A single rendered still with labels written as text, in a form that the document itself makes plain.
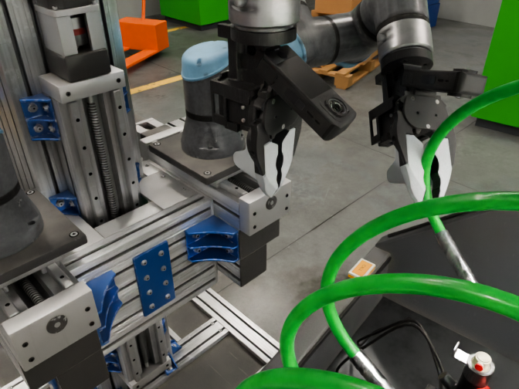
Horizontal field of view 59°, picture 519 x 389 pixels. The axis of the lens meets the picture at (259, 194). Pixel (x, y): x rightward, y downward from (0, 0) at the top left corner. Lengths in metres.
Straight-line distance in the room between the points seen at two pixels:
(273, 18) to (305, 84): 0.07
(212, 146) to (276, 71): 0.58
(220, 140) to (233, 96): 0.52
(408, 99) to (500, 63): 3.21
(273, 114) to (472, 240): 0.48
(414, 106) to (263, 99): 0.23
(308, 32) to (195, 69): 0.34
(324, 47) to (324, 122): 0.27
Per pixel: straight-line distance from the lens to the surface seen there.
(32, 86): 1.01
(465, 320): 0.99
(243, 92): 0.52
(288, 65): 0.51
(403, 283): 0.33
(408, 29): 0.70
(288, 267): 2.30
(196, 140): 1.05
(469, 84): 0.61
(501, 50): 3.82
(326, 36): 0.74
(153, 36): 5.36
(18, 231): 0.87
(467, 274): 0.65
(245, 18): 0.49
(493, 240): 0.86
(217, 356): 1.69
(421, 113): 0.65
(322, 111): 0.48
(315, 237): 2.50
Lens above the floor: 1.55
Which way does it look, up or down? 33 degrees down
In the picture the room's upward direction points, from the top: straight up
